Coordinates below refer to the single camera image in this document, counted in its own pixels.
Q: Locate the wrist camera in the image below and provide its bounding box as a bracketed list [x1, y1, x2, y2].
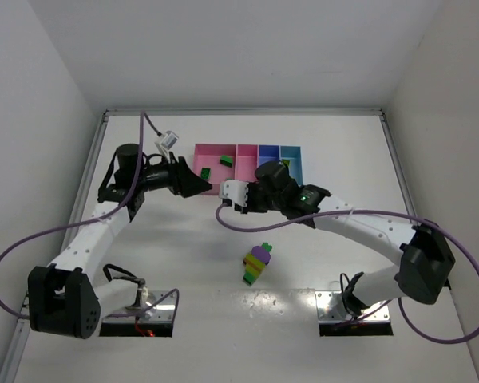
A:
[219, 180, 251, 214]
[156, 131, 179, 156]

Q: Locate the multicolour lego stack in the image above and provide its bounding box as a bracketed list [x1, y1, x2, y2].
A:
[243, 243, 272, 286]

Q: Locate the small pink bin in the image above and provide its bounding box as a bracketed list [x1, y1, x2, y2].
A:
[235, 144, 258, 182]

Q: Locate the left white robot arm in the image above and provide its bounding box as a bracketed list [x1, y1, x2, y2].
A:
[27, 144, 212, 339]

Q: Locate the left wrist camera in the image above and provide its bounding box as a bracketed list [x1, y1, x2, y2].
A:
[156, 131, 179, 156]

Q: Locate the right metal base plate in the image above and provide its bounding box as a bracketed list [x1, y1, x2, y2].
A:
[315, 290, 390, 326]

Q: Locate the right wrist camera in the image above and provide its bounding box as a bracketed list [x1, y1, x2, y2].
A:
[219, 180, 251, 214]

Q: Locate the light blue bin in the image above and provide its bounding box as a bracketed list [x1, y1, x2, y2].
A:
[280, 145, 303, 185]

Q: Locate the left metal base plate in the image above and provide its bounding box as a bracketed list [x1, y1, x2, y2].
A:
[102, 289, 180, 327]

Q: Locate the large pink bin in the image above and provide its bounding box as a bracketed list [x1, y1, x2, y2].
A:
[193, 144, 236, 195]

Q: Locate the dark blue bin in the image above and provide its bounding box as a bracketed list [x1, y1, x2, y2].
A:
[258, 144, 280, 166]

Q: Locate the metal base plate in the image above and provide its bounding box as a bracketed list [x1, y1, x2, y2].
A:
[102, 289, 180, 327]
[315, 290, 390, 326]

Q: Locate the dark green lego brick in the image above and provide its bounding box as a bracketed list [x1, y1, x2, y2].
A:
[220, 155, 234, 168]

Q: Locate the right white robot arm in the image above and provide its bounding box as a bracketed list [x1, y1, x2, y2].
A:
[242, 161, 455, 316]

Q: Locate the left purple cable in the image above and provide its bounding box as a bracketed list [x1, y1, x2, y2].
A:
[0, 111, 180, 320]

